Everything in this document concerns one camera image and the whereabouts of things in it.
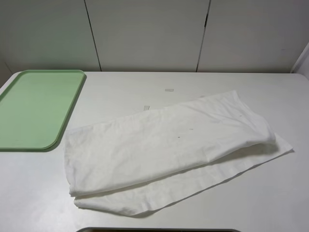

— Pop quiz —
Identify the white short sleeve shirt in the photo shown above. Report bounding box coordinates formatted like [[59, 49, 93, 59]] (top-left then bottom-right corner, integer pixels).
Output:
[[65, 91, 293, 217]]

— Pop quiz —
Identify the green plastic tray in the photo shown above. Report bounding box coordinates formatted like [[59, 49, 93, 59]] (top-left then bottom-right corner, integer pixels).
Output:
[[0, 70, 86, 151]]

